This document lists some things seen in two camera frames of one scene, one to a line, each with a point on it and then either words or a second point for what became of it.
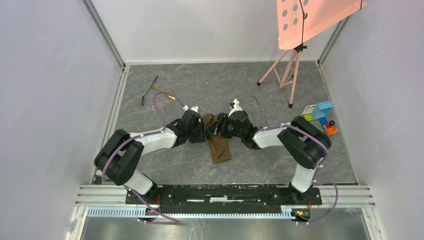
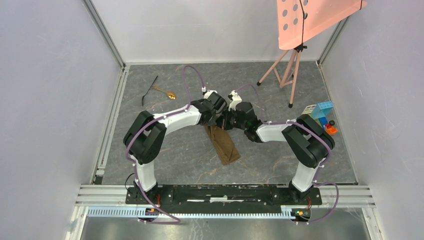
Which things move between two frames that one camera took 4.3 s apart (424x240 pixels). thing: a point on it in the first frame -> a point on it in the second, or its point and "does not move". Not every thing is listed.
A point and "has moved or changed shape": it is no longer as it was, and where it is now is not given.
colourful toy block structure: (319, 112) does not move
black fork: (143, 97) does not move
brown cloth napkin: (219, 145) has moved or changed shape
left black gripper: (202, 136) -> (211, 122)
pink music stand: (298, 21) does not move
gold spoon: (169, 95) does not move
